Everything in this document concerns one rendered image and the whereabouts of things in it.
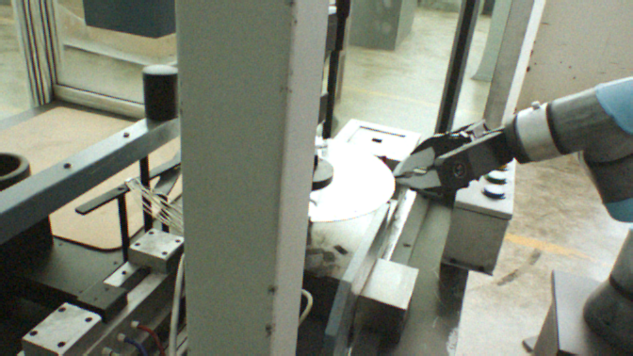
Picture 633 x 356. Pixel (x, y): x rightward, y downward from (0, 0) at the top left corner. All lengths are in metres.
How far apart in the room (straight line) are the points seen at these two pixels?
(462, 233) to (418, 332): 0.24
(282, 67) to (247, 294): 0.09
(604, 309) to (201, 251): 0.94
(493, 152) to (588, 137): 0.12
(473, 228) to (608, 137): 0.42
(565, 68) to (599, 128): 3.24
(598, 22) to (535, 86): 0.54
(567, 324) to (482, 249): 0.20
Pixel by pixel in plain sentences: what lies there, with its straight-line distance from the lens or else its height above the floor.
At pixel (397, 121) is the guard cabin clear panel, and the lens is 1.36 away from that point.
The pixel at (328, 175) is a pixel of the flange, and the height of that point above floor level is 0.96.
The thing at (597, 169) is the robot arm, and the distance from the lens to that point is 0.77.
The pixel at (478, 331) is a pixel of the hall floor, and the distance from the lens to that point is 2.16.
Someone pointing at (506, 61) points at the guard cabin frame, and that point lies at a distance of 1.27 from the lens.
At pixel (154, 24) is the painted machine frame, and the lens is 0.69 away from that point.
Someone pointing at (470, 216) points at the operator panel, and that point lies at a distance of 1.06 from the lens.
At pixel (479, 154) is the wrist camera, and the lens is 0.75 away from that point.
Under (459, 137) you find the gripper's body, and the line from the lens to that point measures 0.78.
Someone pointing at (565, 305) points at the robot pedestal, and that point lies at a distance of 1.13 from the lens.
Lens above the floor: 1.38
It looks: 28 degrees down
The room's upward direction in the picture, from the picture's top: 6 degrees clockwise
